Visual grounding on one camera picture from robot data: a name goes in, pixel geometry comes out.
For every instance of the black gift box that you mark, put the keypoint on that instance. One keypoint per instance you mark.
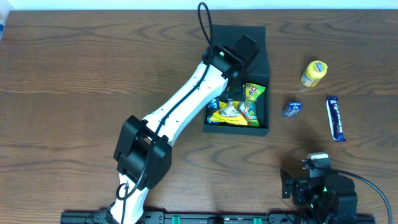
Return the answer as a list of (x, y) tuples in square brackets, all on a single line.
[(257, 73)]

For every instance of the blue Dairy Milk chocolate bar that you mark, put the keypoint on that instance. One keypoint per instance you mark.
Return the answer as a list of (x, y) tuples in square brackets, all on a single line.
[(334, 117)]

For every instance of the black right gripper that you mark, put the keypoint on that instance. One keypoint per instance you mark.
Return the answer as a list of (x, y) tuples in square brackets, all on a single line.
[(288, 187)]

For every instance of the yellow candy bottle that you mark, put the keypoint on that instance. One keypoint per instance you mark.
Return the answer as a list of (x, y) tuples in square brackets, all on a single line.
[(314, 72)]

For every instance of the yellow snack nut bag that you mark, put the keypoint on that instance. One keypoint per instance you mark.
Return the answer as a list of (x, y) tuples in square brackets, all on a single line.
[(228, 113)]

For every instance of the blue Eclipse mint box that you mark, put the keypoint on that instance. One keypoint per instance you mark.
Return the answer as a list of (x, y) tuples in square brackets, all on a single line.
[(292, 109)]

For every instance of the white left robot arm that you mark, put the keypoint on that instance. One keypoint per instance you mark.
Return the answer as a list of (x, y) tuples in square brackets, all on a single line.
[(144, 147)]

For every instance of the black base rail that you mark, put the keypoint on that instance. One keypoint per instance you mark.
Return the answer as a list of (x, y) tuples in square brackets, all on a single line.
[(184, 218)]

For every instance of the green Haribo gummy candy bag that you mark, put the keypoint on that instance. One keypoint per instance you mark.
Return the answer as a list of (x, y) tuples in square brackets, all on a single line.
[(248, 107)]

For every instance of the blue Oreo cookie pack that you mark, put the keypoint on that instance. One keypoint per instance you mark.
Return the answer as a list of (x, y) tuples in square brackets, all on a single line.
[(212, 107)]

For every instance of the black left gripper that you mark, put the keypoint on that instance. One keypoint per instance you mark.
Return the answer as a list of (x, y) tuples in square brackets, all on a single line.
[(236, 91)]

